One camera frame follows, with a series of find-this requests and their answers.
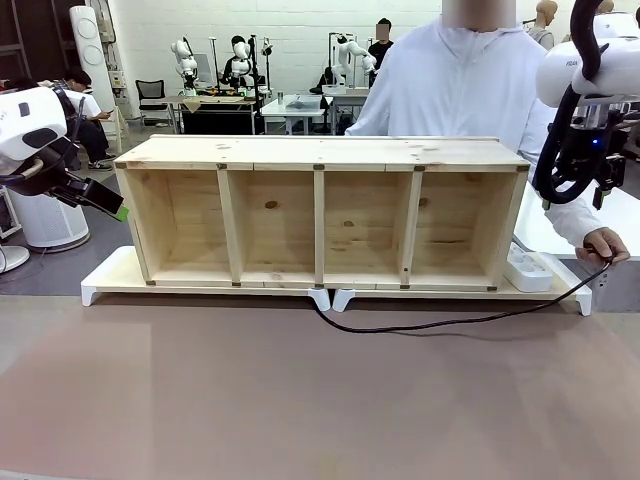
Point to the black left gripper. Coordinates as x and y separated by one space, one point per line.
70 189

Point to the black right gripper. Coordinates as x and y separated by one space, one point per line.
595 150

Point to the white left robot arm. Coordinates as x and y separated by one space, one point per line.
25 125

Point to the person's left forearm white sleeve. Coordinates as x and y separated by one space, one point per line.
570 220

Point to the person's left hand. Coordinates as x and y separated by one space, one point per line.
607 242

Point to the white side table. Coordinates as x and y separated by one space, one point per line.
550 235

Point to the white cylindrical air purifier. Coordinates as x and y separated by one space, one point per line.
47 220

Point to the seated person in white shirt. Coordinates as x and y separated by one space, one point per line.
92 130

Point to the white power strip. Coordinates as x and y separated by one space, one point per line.
530 272

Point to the white fan base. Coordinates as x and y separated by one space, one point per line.
12 257

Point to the black office chair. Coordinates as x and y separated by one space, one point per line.
150 95

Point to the dark background work table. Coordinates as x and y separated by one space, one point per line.
215 117

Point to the white standing air conditioner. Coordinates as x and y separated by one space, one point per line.
90 55

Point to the person torso in white hoodie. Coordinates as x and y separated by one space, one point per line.
450 85

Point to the mannequin in grey hoodie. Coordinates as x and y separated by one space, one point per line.
544 22

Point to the black and white background robot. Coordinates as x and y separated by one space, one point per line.
240 60

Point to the white background table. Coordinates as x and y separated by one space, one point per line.
295 107

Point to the four-compartment wooden shelf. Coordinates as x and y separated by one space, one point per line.
320 150

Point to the background person in black shirt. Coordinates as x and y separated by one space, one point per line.
382 50

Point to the tan curved bracket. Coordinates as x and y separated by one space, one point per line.
31 169

